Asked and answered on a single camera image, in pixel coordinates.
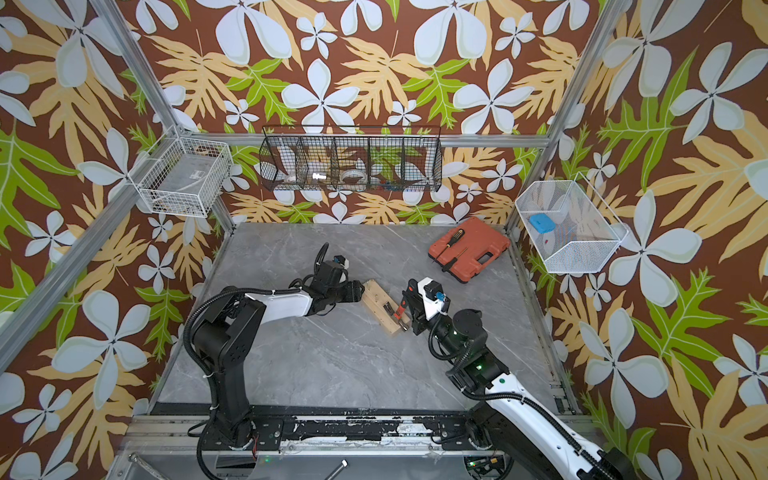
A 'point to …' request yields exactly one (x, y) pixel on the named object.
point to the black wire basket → (360, 158)
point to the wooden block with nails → (382, 306)
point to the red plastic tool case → (469, 249)
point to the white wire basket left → (182, 175)
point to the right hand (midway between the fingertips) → (406, 291)
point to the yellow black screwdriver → (457, 236)
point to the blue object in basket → (542, 222)
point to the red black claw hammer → (399, 314)
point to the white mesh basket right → (571, 228)
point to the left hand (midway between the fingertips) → (357, 286)
